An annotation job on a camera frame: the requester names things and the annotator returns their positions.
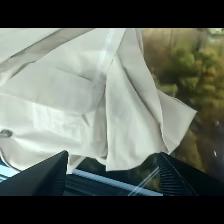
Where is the beige shirt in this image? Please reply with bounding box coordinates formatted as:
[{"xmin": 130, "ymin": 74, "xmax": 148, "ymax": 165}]
[{"xmin": 0, "ymin": 27, "xmax": 198, "ymax": 175}]

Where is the silver frame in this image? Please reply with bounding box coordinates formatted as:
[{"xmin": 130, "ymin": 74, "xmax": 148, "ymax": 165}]
[{"xmin": 0, "ymin": 162, "xmax": 164, "ymax": 197}]

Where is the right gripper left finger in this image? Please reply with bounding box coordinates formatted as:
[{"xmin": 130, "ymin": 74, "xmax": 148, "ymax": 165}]
[{"xmin": 0, "ymin": 149, "xmax": 70, "ymax": 197}]

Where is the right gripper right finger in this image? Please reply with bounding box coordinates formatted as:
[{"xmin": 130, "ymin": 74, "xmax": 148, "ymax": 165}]
[{"xmin": 156, "ymin": 151, "xmax": 224, "ymax": 197}]

